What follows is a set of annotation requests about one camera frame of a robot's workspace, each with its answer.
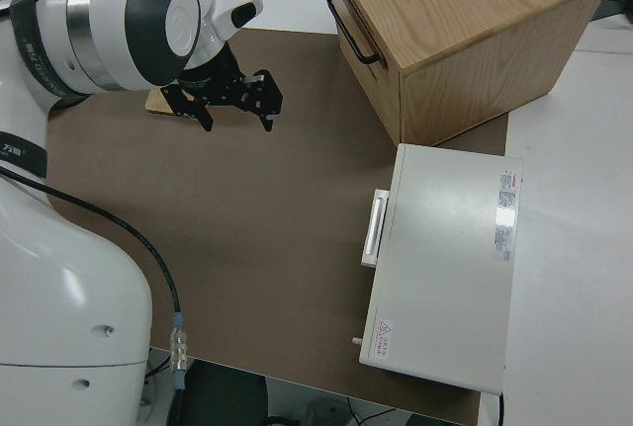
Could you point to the small wooden block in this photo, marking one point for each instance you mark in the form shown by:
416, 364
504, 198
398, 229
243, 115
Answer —
157, 102

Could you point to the white text label sticker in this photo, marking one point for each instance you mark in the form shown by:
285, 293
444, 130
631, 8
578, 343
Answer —
505, 213

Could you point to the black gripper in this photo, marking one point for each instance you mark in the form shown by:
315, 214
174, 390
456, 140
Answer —
222, 85

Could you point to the brown table mat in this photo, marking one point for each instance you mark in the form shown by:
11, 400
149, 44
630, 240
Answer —
247, 228

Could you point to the wooden drawer cabinet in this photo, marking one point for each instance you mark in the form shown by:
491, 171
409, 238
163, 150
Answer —
470, 25

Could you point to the black chair under table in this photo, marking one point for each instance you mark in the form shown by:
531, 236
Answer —
222, 396

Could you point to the red warning sticker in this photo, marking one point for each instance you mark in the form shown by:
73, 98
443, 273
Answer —
384, 337

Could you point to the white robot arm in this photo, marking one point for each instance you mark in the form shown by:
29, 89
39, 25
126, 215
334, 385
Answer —
64, 273

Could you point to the white oven appliance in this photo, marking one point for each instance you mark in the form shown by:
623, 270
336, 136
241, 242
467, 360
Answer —
445, 268

